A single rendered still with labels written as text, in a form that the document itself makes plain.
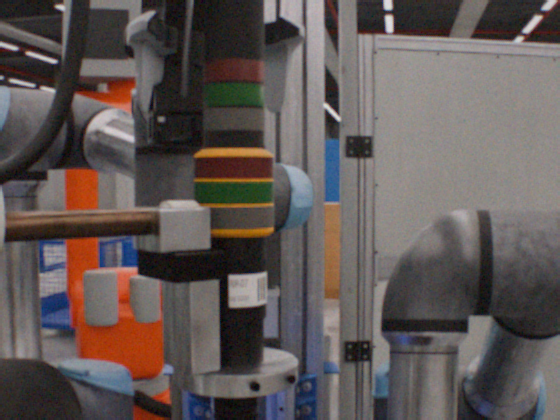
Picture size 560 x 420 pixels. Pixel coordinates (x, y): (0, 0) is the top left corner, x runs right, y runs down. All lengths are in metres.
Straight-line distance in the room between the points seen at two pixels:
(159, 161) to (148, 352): 3.66
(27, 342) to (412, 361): 0.54
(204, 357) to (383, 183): 1.88
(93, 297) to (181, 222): 3.83
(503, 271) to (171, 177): 0.34
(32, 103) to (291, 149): 0.45
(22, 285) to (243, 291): 0.68
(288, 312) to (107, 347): 3.09
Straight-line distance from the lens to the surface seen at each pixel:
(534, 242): 0.77
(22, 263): 1.03
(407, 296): 0.76
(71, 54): 0.35
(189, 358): 0.38
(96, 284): 4.17
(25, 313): 1.05
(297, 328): 1.27
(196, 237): 0.37
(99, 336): 4.28
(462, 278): 0.75
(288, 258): 1.25
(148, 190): 0.71
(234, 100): 0.39
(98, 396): 1.12
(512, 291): 0.77
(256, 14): 0.40
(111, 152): 1.00
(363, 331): 2.29
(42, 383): 0.53
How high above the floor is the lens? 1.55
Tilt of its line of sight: 3 degrees down
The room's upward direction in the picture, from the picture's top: straight up
